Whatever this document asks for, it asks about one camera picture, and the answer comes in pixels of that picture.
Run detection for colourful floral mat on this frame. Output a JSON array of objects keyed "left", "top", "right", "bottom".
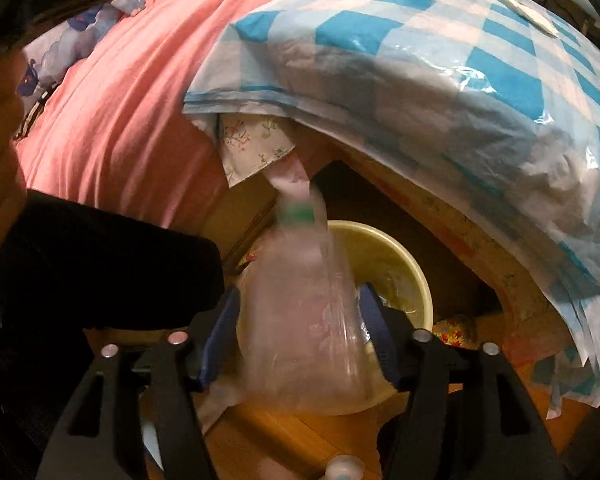
[{"left": 432, "top": 315, "right": 481, "bottom": 348}]

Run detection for floral white cloth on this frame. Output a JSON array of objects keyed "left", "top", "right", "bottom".
[{"left": 217, "top": 112, "right": 298, "bottom": 188}]

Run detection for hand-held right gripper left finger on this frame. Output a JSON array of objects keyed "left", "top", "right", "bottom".
[{"left": 35, "top": 287, "right": 243, "bottom": 480}]

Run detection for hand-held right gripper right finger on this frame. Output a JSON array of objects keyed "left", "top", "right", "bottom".
[{"left": 357, "top": 282, "right": 566, "bottom": 480}]

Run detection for whale print curtain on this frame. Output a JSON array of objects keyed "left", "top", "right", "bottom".
[{"left": 20, "top": 0, "right": 148, "bottom": 126}]

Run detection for blue checkered tablecloth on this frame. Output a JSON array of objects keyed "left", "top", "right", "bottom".
[{"left": 182, "top": 0, "right": 600, "bottom": 411}]

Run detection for yellow plastic bin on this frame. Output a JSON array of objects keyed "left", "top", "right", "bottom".
[{"left": 232, "top": 220, "right": 436, "bottom": 416}]

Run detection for white tissue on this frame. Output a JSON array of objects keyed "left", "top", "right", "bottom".
[{"left": 505, "top": 0, "right": 561, "bottom": 37}]

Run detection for person's leg black trousers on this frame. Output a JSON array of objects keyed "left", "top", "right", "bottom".
[{"left": 0, "top": 190, "right": 226, "bottom": 480}]

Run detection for person's left hand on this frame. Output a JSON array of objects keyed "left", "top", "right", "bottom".
[{"left": 0, "top": 50, "right": 28, "bottom": 266}]

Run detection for pink blanket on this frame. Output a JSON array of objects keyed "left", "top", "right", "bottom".
[{"left": 15, "top": 0, "right": 461, "bottom": 241}]

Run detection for clear plastic bottle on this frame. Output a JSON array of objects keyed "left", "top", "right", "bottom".
[{"left": 237, "top": 195, "right": 396, "bottom": 416}]

